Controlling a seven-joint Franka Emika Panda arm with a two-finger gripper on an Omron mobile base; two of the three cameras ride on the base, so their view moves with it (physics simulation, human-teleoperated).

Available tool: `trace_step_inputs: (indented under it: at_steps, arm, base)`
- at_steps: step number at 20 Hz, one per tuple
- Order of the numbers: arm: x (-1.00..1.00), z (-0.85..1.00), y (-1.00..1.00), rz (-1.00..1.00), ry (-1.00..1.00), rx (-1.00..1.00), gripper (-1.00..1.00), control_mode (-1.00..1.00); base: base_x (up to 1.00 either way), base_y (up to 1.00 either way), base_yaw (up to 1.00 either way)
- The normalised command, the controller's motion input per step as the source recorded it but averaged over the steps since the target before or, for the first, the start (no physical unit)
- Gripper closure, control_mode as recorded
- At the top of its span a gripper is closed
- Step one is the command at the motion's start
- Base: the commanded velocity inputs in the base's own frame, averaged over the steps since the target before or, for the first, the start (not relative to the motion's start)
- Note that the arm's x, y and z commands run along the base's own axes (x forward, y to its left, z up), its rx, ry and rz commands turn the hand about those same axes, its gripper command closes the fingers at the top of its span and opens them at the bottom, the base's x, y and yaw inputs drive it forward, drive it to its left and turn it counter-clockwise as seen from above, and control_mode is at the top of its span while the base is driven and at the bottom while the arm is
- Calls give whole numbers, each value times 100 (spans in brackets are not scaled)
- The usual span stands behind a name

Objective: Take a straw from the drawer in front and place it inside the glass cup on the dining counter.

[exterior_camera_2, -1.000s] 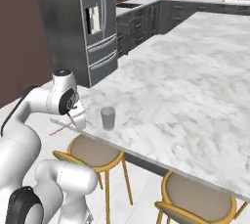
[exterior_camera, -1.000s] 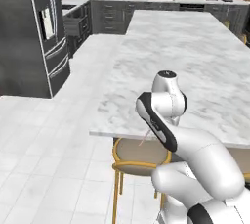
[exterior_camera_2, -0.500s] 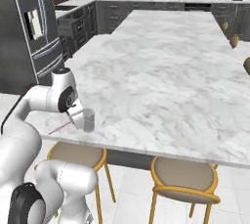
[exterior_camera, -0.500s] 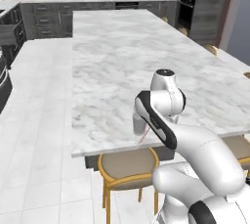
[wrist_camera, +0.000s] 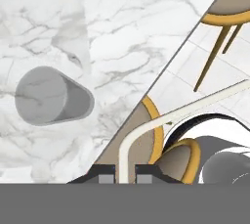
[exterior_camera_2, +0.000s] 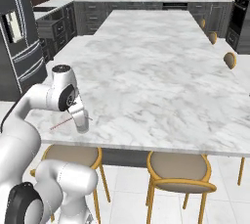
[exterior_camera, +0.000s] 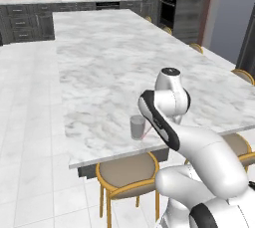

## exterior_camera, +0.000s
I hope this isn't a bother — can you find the grey glass cup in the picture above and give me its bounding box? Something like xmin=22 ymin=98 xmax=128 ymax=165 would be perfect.
xmin=129 ymin=114 xmax=146 ymax=141

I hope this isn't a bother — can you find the thin pink straw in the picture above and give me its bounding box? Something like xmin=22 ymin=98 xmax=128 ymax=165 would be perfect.
xmin=139 ymin=127 xmax=154 ymax=139

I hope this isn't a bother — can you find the black dishwasher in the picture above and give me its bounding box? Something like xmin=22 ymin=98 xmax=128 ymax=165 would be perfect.
xmin=95 ymin=1 xmax=121 ymax=11

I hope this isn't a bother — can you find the tall grey cupboard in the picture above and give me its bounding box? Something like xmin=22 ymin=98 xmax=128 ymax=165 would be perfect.
xmin=172 ymin=0 xmax=217 ymax=46

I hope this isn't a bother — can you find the dark grey cupboard run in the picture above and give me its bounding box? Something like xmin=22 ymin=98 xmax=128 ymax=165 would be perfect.
xmin=0 ymin=0 xmax=162 ymax=46

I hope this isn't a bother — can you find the dark fridge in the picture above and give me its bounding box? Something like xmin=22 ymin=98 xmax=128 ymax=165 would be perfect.
xmin=235 ymin=12 xmax=255 ymax=78

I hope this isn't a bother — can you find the black wall oven stack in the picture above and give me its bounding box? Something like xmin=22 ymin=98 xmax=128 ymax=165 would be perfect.
xmin=159 ymin=0 xmax=180 ymax=29

